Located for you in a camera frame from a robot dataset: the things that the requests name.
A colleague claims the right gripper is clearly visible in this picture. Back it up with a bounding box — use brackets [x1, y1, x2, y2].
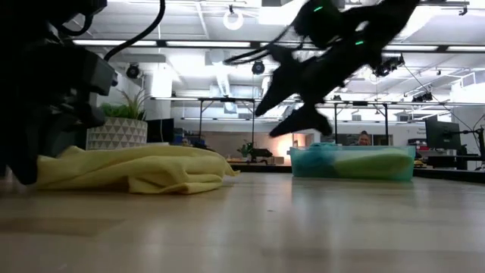
[254, 41, 380, 138]

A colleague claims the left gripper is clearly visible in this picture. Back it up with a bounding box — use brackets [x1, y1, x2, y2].
[0, 37, 107, 187]

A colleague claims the teal microfiber towel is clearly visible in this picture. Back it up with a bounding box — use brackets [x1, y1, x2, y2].
[293, 142, 339, 178]

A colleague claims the yellow microfiber towel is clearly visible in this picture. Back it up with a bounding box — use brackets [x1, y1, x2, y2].
[35, 145, 241, 196]

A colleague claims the lime green microfiber towel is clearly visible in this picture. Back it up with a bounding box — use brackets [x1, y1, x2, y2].
[333, 148, 413, 180]

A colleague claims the translucent teal plastic bin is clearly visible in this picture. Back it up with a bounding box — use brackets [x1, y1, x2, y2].
[289, 144, 417, 182]

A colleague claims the succulent in patterned white pot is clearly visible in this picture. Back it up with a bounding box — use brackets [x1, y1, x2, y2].
[86, 88, 149, 151]

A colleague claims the black computer monitor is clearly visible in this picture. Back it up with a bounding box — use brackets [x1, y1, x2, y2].
[424, 119, 462, 151]
[146, 118, 175, 144]

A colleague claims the long ceiling light strip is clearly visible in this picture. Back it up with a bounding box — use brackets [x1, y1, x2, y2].
[71, 39, 485, 53]

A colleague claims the black desk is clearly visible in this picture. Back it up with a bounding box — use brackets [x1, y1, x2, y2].
[430, 153, 481, 182]

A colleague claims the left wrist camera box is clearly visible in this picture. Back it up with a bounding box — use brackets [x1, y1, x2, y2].
[79, 48, 119, 96]

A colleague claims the white ring ceiling light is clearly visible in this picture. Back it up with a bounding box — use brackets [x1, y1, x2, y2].
[222, 9, 245, 32]

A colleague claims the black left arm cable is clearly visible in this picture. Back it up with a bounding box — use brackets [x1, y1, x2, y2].
[104, 0, 167, 61]

